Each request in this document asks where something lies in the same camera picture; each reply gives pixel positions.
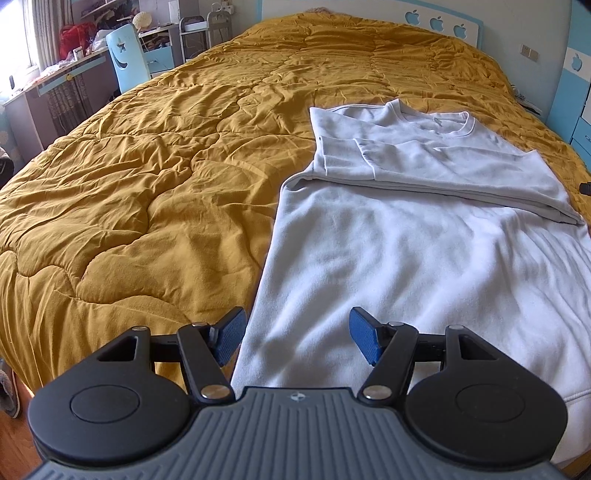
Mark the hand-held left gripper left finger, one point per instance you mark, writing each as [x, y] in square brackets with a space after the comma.
[229, 336]

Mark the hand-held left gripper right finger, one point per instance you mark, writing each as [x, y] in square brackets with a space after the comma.
[365, 336]

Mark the white printed sweatshirt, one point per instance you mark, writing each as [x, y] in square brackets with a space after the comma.
[406, 277]

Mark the mustard yellow quilt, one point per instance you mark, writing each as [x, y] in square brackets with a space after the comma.
[152, 184]

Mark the folded light grey sweatshirt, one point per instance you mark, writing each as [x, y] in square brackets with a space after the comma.
[415, 157]

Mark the grey slipper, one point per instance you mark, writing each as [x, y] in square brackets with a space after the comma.
[10, 392]

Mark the blue drawer unit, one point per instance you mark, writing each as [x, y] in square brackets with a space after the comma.
[159, 59]

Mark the light blue chair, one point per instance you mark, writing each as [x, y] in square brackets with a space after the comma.
[127, 60]

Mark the blue and white bedside cabinet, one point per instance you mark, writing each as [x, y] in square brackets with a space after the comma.
[579, 124]

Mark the cluttered desk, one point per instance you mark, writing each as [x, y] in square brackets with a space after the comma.
[34, 104]

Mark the grey metal rack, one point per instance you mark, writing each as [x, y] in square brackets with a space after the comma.
[203, 32]

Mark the white headboard with blue cutouts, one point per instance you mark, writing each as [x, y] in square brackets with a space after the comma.
[378, 14]

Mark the beige round ball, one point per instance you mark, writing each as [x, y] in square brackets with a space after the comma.
[141, 21]

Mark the red bag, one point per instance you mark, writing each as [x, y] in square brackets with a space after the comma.
[76, 39]

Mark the patterned curtain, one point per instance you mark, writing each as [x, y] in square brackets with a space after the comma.
[44, 32]

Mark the wall socket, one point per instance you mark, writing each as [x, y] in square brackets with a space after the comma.
[530, 51]

